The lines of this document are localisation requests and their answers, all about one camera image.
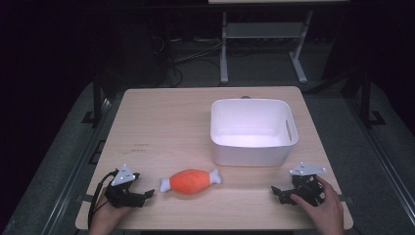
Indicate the white plastic bin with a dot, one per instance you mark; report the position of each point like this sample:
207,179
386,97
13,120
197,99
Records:
253,130

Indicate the person's left hand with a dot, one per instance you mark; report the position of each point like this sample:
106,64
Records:
106,217

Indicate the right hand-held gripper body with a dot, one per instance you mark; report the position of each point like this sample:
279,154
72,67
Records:
307,184

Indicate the black metal post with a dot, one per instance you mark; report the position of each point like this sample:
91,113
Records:
367,101
97,98

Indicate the white metal stand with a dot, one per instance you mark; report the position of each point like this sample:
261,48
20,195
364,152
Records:
264,31

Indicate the orange plush drumstick toy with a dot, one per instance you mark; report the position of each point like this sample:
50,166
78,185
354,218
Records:
191,181

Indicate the person's right hand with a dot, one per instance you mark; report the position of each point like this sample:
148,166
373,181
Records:
326,212

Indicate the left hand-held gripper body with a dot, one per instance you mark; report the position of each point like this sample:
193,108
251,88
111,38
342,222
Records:
123,178

